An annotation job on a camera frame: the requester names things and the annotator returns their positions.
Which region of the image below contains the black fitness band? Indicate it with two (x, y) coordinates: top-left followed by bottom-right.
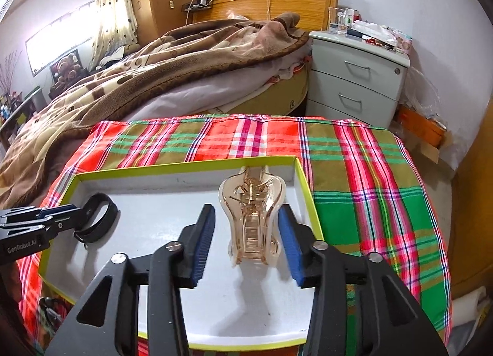
(73, 192), (119, 244)

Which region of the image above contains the gold translucent hair claw clip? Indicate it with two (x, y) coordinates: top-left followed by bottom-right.
(218, 165), (286, 267)

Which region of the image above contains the brown patterned fleece blanket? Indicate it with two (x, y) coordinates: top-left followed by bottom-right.
(1, 12), (309, 208)

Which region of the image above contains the grey two-drawer nightstand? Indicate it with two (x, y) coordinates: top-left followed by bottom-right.
(306, 31), (410, 129)

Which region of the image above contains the brown teddy bear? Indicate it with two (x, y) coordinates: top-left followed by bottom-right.
(50, 52), (83, 88)

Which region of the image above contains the wooden bed headboard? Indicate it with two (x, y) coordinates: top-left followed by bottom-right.
(189, 0), (338, 31)

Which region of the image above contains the nightstand clutter pile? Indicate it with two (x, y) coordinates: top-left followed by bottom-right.
(345, 8), (413, 55)

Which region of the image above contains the patterned window curtain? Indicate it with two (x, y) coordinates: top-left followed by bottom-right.
(88, 0), (138, 71)

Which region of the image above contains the red green plaid cloth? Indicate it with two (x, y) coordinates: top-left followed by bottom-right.
(40, 115), (452, 341)

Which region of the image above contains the wooden door right side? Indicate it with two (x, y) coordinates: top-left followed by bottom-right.
(447, 105), (493, 298)

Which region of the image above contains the clear glass cup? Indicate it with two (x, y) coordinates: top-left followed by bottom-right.
(328, 7), (348, 35)

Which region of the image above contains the orange cardboard box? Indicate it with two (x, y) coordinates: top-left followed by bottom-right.
(394, 105), (446, 148)

